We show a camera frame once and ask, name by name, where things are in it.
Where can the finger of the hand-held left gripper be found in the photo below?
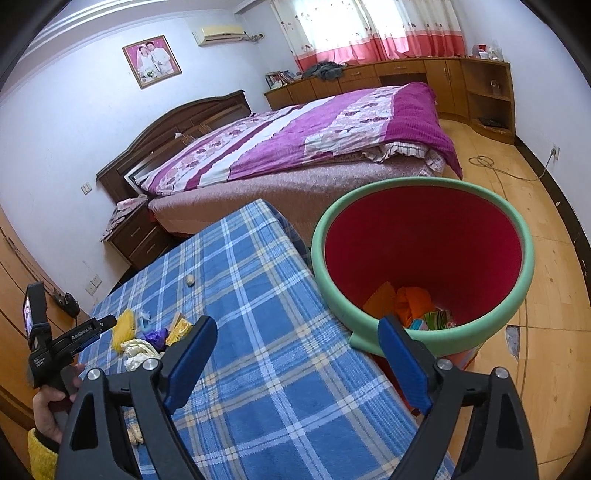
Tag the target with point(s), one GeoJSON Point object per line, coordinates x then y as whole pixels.
{"type": "Point", "coordinates": [104, 324]}

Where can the wooden bed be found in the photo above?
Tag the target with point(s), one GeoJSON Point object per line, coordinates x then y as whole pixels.
{"type": "Point", "coordinates": [277, 189]}

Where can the person's left forearm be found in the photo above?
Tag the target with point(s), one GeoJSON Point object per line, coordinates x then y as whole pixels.
{"type": "Point", "coordinates": [41, 457]}

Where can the clear glass jar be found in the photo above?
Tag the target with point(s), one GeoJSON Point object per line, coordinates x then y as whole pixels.
{"type": "Point", "coordinates": [495, 87]}

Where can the orange wrapper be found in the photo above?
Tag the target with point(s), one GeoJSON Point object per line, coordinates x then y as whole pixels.
{"type": "Point", "coordinates": [413, 300]}
{"type": "Point", "coordinates": [381, 300]}

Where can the wooden wardrobe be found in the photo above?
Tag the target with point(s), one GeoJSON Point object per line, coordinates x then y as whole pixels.
{"type": "Point", "coordinates": [18, 277]}

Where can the framed wall photo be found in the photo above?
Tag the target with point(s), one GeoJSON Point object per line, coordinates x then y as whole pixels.
{"type": "Point", "coordinates": [152, 60]}

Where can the low white wall socket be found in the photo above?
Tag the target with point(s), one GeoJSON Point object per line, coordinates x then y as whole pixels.
{"type": "Point", "coordinates": [554, 152]}

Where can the wall air conditioner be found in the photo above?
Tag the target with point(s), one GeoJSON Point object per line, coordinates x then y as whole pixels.
{"type": "Point", "coordinates": [221, 33]}

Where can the yellow foam fruit net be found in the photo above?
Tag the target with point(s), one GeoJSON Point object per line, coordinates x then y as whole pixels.
{"type": "Point", "coordinates": [123, 327]}

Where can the black hanging device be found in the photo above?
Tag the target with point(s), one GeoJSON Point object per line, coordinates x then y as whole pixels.
{"type": "Point", "coordinates": [67, 302]}

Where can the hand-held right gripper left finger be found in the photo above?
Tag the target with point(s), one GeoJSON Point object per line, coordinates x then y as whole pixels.
{"type": "Point", "coordinates": [189, 364]}

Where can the green and white carton box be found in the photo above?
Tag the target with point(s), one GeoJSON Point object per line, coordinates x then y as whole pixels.
{"type": "Point", "coordinates": [436, 319]}

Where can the person's left hand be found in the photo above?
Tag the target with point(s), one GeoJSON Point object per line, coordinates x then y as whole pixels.
{"type": "Point", "coordinates": [46, 415]}

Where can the long wooden window cabinet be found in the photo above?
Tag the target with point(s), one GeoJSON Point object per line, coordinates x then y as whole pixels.
{"type": "Point", "coordinates": [415, 74]}

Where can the purple wrapper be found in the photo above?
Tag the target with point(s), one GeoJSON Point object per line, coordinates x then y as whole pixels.
{"type": "Point", "coordinates": [157, 339]}

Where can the red bin with green rim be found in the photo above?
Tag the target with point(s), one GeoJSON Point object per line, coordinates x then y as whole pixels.
{"type": "Point", "coordinates": [415, 230]}

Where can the black flat device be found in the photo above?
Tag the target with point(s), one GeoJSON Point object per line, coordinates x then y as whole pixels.
{"type": "Point", "coordinates": [490, 122]}

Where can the white wall switch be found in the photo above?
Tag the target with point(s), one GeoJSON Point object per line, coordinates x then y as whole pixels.
{"type": "Point", "coordinates": [86, 188]}

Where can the wooden nightstand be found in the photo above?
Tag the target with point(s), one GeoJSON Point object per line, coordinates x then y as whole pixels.
{"type": "Point", "coordinates": [138, 240]}

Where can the white and red curtain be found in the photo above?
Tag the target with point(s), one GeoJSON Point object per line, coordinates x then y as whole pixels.
{"type": "Point", "coordinates": [369, 32]}

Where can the pink floral cloth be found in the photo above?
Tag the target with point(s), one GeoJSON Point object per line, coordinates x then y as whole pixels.
{"type": "Point", "coordinates": [124, 210]}

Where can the dark grey clothes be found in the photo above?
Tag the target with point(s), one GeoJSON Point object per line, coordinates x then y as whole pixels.
{"type": "Point", "coordinates": [328, 69]}

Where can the blue plaid tablecloth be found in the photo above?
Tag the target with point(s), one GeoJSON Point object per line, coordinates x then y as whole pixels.
{"type": "Point", "coordinates": [258, 323]}

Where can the small white scrap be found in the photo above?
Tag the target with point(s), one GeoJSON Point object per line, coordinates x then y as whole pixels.
{"type": "Point", "coordinates": [144, 316]}

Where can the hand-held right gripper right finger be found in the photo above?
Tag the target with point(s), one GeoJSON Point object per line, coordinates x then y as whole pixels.
{"type": "Point", "coordinates": [406, 364]}

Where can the yellow packet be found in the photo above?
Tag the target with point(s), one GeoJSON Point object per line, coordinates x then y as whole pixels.
{"type": "Point", "coordinates": [178, 327]}

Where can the purple floral quilt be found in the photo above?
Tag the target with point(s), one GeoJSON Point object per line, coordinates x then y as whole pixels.
{"type": "Point", "coordinates": [323, 124]}

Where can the white tissue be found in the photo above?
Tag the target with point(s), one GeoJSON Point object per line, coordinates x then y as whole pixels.
{"type": "Point", "coordinates": [138, 353]}

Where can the row of books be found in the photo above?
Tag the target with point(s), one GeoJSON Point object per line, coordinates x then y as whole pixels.
{"type": "Point", "coordinates": [279, 78]}

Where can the peanut shell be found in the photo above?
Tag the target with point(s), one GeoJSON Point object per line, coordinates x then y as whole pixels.
{"type": "Point", "coordinates": [135, 434]}

